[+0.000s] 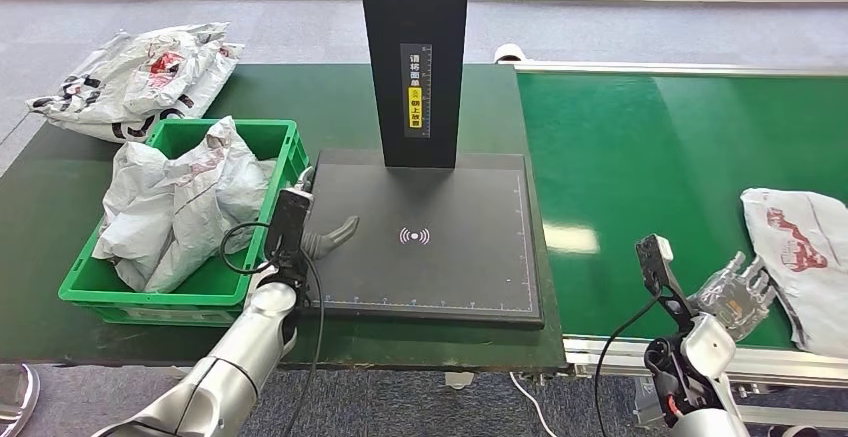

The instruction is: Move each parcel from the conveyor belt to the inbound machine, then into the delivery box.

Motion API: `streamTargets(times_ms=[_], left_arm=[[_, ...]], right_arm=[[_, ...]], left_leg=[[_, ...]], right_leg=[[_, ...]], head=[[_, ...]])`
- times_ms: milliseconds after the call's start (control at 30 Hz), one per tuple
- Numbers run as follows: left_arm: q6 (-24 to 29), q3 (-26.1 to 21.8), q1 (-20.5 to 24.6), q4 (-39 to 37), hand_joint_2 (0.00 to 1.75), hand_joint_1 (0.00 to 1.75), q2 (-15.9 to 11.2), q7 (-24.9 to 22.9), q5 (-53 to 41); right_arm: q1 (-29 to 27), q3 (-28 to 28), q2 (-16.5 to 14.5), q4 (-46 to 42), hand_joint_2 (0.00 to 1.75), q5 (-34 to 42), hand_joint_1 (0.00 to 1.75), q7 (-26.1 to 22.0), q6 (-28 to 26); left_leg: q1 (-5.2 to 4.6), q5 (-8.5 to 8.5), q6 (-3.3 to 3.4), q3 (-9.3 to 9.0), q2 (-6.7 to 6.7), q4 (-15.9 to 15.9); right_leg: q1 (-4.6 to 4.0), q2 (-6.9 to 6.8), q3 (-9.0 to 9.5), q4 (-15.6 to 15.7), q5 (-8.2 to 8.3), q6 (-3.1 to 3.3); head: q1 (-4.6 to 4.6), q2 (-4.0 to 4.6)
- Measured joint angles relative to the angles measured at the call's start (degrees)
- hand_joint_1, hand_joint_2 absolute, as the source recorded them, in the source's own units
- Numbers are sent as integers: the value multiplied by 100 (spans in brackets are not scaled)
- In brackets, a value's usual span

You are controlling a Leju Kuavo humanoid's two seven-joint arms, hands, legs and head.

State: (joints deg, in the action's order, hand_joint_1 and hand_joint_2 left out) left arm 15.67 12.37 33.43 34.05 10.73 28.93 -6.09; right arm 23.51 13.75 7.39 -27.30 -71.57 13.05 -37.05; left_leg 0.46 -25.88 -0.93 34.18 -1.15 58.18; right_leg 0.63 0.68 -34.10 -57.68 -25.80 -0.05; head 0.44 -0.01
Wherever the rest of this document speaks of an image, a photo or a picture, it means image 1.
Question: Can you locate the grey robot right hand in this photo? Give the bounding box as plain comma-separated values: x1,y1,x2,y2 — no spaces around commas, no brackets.
687,251,778,343

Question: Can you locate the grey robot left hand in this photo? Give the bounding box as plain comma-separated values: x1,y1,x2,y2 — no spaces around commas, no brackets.
294,165,361,262

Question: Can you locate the black inbound scanner machine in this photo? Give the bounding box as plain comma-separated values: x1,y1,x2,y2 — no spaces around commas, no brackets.
298,0,546,328

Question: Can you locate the green conveyor belt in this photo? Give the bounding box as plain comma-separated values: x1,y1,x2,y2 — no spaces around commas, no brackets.
517,70,848,350

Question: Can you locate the green plastic crate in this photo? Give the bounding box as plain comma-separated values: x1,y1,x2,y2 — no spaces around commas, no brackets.
58,118,311,328

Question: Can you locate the dark green table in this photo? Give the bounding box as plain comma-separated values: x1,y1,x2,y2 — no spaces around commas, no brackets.
0,62,570,374

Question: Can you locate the white bag with red print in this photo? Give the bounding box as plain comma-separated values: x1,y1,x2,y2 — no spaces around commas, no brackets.
69,21,233,125

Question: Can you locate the white bag with black print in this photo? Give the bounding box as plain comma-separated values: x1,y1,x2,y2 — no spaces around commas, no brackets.
26,41,246,144

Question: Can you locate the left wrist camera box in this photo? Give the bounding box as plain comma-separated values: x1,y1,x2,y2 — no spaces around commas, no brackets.
262,188,315,271

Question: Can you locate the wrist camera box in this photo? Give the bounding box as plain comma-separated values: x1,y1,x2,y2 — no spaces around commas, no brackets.
634,235,698,321
262,188,315,271

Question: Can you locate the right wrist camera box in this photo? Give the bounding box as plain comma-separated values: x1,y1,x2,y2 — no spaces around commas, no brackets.
634,235,698,321

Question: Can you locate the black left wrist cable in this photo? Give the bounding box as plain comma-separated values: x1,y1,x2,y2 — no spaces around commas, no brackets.
219,221,326,437

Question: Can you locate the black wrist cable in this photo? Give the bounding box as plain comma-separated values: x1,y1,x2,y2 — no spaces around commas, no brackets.
219,221,326,437
593,293,665,437

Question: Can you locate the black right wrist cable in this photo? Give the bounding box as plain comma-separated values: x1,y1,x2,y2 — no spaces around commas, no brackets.
593,293,665,437

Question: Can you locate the white cable under table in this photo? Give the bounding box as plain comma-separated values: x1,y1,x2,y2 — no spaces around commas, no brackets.
508,372,558,437

